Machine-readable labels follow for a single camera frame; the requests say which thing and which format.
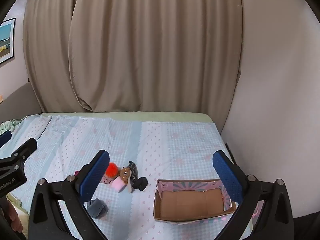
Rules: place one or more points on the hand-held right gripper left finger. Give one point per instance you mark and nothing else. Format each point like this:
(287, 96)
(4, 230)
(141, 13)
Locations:
(98, 173)

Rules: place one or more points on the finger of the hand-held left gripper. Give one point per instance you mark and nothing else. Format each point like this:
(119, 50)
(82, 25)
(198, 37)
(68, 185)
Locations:
(5, 138)
(23, 148)

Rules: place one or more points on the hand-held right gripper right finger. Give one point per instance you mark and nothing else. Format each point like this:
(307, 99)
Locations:
(226, 177)

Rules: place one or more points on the black patterned cloth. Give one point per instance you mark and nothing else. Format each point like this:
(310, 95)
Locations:
(133, 170)

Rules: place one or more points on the cardboard box with pink print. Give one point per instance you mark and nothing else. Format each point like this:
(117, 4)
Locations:
(190, 205)

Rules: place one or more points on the person's left hand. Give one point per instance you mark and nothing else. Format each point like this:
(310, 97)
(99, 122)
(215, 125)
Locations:
(14, 216)

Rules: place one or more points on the orange pompom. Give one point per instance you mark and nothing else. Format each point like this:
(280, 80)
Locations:
(110, 170)

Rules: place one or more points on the pink plush toy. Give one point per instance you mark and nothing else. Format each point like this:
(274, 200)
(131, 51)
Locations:
(118, 185)

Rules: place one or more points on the cream cloth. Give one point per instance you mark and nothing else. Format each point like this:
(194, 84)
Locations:
(17, 203)

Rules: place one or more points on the brown bear plush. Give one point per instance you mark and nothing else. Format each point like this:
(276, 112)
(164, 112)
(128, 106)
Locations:
(125, 173)

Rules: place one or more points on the grey sock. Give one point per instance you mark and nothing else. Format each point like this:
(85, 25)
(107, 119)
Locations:
(98, 208)

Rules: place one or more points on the grey padded headboard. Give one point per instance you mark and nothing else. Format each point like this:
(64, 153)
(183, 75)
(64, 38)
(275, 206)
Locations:
(17, 102)

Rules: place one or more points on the black sock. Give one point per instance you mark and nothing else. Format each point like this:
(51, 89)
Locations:
(140, 183)

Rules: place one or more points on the blue pink checkered blanket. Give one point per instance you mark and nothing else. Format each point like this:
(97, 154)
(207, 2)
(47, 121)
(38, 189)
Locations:
(155, 145)

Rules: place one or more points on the light green bed sheet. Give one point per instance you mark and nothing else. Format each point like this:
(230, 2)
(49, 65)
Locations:
(150, 116)

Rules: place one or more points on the dark cloth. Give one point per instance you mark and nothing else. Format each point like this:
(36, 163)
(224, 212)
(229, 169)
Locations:
(307, 226)

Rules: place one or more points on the beige curtain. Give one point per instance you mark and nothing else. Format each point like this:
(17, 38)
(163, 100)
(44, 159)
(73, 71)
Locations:
(140, 42)

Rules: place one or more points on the wall poster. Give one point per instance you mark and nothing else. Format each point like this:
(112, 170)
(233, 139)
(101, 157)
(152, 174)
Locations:
(6, 41)

